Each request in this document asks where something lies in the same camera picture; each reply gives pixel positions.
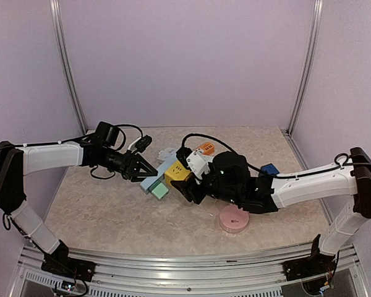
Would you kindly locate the right aluminium frame post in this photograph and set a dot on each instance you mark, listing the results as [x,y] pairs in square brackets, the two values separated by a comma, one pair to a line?
[307,67]

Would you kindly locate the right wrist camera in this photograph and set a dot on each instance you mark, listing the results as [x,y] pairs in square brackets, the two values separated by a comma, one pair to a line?
[198,164]

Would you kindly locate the orange power strip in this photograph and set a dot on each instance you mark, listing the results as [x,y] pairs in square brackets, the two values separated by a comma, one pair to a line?
[206,148]

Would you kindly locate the yellow cube adapter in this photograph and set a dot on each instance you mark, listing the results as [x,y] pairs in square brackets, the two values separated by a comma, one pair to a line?
[176,172]

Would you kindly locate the blue cube adapter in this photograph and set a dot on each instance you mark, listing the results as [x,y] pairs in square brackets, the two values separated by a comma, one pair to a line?
[269,169]

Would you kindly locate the light green plug adapter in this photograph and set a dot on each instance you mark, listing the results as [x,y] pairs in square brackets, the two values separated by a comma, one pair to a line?
[159,190]

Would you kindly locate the aluminium frame post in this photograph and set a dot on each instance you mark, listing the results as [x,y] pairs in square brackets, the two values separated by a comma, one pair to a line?
[66,66]
[307,67]

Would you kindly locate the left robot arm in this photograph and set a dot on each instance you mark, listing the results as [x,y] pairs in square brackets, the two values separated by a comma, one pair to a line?
[22,160]

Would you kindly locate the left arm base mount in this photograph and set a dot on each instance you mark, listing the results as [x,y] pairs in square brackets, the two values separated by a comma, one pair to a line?
[69,267]

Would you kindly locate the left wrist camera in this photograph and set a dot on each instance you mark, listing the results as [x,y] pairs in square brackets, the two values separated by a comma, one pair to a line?
[140,144]

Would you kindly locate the light blue power strip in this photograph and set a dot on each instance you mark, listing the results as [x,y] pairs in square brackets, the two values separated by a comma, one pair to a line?
[148,183]

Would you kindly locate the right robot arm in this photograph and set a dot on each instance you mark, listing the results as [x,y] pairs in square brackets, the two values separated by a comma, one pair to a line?
[348,175]

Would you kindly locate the long white power strip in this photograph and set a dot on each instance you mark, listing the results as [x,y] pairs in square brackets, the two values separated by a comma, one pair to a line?
[164,154]

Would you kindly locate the pink round socket hub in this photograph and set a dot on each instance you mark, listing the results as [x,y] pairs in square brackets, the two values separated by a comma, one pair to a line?
[232,219]

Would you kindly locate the aluminium front rail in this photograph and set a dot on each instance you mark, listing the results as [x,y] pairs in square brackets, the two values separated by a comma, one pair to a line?
[257,273]

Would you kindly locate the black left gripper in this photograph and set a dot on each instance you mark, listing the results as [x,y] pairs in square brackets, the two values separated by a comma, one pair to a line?
[130,164]

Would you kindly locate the left aluminium frame post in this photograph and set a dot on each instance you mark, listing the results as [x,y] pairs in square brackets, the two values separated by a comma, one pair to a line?
[66,66]

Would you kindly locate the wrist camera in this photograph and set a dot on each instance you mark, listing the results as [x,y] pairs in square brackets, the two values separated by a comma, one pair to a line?
[140,144]
[198,164]

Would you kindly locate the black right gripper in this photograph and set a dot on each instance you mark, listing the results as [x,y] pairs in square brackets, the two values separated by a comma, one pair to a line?
[188,187]

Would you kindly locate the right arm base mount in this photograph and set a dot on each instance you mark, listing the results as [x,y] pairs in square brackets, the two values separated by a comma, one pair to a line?
[314,264]

